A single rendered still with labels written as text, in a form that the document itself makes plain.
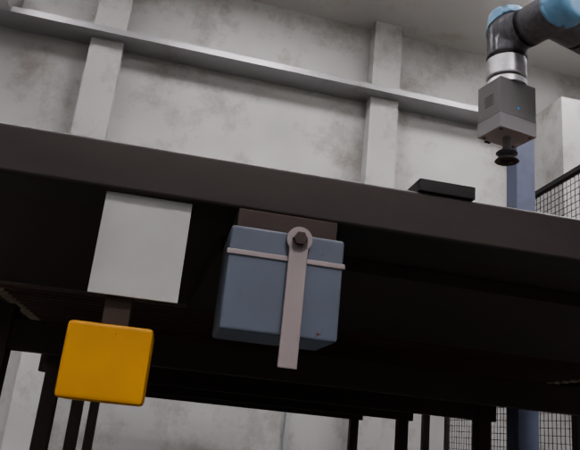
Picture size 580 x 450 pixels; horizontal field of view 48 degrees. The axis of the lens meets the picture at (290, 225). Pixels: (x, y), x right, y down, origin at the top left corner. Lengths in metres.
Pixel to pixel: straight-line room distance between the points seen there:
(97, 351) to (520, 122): 0.87
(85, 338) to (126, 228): 0.14
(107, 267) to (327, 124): 6.04
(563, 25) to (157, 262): 0.86
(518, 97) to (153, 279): 0.80
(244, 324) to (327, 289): 0.10
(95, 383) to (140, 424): 5.12
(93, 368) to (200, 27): 6.35
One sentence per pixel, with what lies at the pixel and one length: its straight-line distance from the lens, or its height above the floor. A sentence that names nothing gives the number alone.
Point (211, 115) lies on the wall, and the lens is 6.50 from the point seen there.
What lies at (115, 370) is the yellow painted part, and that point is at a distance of 0.72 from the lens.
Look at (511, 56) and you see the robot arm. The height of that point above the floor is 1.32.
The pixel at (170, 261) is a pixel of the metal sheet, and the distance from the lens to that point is 0.76.
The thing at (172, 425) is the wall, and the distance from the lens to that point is 5.85.
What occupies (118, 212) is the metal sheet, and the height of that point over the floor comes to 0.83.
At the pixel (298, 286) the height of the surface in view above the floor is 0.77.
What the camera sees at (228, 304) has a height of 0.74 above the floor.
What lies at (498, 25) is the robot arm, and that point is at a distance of 1.37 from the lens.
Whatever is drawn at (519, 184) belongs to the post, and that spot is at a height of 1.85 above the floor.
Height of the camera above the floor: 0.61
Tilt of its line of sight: 18 degrees up
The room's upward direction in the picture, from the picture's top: 6 degrees clockwise
